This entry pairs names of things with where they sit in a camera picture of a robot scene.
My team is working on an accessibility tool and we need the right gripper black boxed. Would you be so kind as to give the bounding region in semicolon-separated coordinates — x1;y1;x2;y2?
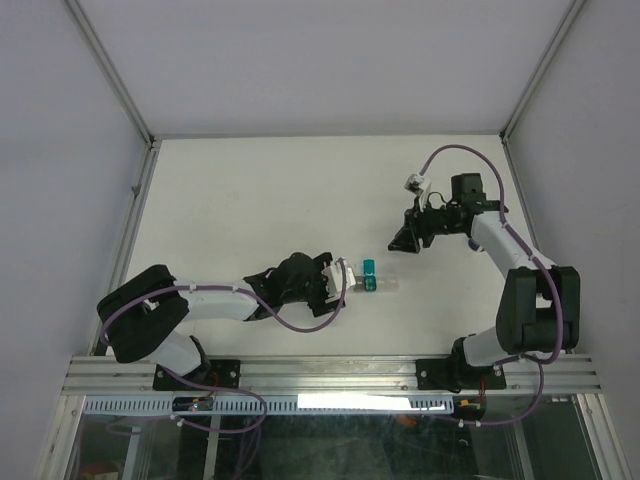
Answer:
388;196;463;253

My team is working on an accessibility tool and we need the weekly pill organizer box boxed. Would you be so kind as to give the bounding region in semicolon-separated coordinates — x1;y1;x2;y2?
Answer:
352;258;399;293

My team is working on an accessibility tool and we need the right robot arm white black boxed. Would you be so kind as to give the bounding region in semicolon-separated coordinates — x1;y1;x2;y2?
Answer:
388;173;581;393

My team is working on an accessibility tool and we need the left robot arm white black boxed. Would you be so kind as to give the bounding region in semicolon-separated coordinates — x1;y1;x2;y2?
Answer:
97;252;356;389

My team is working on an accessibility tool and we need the white pill bottle blue label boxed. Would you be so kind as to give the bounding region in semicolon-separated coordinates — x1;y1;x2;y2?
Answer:
468;238;484;253

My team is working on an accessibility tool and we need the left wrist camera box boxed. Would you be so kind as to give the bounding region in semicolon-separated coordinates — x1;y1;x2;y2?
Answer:
321;259;357;297

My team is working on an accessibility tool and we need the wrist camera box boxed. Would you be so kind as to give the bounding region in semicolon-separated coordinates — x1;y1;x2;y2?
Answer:
404;173;432;210
321;259;357;297

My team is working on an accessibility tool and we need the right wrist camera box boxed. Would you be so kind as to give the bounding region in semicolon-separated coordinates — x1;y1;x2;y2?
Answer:
404;173;432;210

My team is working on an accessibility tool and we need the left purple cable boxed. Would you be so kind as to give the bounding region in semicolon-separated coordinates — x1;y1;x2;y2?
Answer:
101;257;349;346

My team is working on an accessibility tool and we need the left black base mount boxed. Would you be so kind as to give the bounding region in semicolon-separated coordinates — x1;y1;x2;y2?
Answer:
152;335;241;392

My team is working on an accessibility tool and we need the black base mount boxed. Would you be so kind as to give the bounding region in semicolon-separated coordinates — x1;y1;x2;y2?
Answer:
415;338;507;393
152;335;241;392

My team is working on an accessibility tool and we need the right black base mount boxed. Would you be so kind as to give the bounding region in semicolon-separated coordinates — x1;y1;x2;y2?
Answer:
415;338;507;393

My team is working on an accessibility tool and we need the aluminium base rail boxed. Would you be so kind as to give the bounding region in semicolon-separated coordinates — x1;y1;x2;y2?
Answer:
62;354;602;396

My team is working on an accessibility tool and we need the grey slotted cable duct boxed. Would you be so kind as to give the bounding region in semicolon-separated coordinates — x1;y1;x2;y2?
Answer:
84;393;454;417

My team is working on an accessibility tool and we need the right aluminium frame post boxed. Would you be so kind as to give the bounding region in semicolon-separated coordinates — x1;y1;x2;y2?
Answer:
500;0;588;141

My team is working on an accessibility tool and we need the aluminium frame post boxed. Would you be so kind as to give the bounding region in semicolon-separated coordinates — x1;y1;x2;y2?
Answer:
62;0;155;146
500;0;588;141

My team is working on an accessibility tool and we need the left aluminium frame post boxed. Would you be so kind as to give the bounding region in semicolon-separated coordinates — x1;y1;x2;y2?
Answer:
62;0;155;146

